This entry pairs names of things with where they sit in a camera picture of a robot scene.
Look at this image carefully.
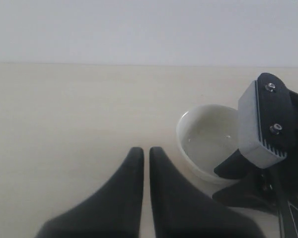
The white ceramic bowl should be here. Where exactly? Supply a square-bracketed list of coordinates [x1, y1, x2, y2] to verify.
[175, 104, 238, 186]

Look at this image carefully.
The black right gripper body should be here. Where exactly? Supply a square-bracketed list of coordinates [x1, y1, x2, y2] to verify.
[258, 89, 298, 238]

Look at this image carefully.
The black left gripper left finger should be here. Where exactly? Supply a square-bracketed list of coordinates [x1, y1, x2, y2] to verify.
[36, 147, 144, 238]

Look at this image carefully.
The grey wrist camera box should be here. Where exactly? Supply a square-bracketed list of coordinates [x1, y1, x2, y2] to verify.
[238, 72, 296, 169]

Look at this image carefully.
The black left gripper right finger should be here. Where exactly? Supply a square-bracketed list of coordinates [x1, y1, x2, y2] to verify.
[149, 147, 265, 238]

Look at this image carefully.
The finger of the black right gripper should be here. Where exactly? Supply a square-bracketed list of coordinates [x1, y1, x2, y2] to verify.
[212, 173, 278, 211]
[214, 149, 251, 179]

